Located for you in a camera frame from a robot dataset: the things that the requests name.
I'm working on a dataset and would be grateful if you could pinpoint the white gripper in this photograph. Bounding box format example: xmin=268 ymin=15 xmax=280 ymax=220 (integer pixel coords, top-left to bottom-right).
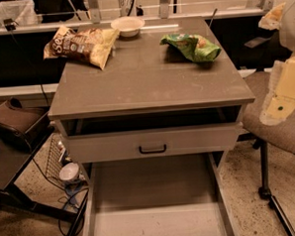
xmin=259 ymin=58 xmax=295 ymax=126

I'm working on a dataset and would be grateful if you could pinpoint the green rice chip bag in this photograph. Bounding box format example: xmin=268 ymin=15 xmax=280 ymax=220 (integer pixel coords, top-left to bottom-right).
xmin=159 ymin=33 xmax=222 ymax=62

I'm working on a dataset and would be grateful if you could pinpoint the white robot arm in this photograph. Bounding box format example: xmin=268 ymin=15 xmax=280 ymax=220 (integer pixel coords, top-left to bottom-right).
xmin=258 ymin=0 xmax=295 ymax=126

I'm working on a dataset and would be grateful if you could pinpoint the grey drawer cabinet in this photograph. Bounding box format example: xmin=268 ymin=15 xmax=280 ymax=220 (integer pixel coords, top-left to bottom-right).
xmin=43 ymin=13 xmax=263 ymax=236

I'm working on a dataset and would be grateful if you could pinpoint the open middle drawer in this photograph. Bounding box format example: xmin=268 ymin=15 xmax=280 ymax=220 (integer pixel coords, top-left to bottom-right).
xmin=82 ymin=154 xmax=239 ymax=236

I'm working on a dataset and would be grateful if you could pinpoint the brown yellow chip bag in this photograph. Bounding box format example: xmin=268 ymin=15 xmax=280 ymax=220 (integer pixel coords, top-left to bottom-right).
xmin=43 ymin=25 xmax=120 ymax=69

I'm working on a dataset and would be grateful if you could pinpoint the brown bag on side table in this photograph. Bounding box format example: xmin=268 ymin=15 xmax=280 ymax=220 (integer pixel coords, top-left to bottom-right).
xmin=0 ymin=97 xmax=49 ymax=152

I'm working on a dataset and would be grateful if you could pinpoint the white plastic bag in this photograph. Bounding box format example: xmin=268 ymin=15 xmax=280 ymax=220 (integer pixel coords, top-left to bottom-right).
xmin=0 ymin=0 xmax=39 ymax=26

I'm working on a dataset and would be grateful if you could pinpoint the white bowl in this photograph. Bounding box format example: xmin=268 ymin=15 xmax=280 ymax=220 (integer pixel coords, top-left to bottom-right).
xmin=111 ymin=16 xmax=145 ymax=38

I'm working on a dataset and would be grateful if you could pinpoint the white round container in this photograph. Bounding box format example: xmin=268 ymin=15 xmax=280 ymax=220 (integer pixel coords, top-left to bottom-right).
xmin=59 ymin=163 xmax=80 ymax=183

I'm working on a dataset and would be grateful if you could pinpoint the dark side table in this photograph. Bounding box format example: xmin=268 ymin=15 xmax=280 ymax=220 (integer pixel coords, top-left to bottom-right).
xmin=0 ymin=126 xmax=88 ymax=236

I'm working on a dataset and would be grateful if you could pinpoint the top drawer with black handle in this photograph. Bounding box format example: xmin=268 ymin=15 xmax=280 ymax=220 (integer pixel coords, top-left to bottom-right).
xmin=63 ymin=122 xmax=242 ymax=164

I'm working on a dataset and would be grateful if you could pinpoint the black floor cable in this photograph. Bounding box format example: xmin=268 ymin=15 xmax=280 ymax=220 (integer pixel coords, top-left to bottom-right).
xmin=31 ymin=154 xmax=92 ymax=236

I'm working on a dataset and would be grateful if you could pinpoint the wire basket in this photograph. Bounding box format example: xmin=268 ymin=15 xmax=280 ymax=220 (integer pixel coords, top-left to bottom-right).
xmin=45 ymin=135 xmax=66 ymax=188

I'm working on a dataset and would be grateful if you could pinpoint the black adapter on rail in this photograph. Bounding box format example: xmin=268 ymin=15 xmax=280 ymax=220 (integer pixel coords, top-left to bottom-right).
xmin=4 ymin=19 xmax=16 ymax=31

